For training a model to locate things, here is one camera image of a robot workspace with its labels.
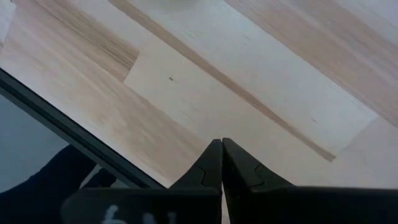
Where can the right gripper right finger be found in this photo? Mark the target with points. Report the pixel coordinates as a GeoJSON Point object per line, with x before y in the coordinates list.
{"type": "Point", "coordinates": [245, 171]}

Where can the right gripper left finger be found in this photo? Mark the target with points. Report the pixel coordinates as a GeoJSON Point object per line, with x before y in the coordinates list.
{"type": "Point", "coordinates": [205, 171]}

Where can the black metal table frame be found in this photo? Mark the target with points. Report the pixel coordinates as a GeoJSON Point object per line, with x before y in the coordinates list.
{"type": "Point", "coordinates": [77, 133]}

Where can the black frame brace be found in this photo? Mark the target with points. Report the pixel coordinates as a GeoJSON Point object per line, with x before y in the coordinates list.
{"type": "Point", "coordinates": [46, 180]}

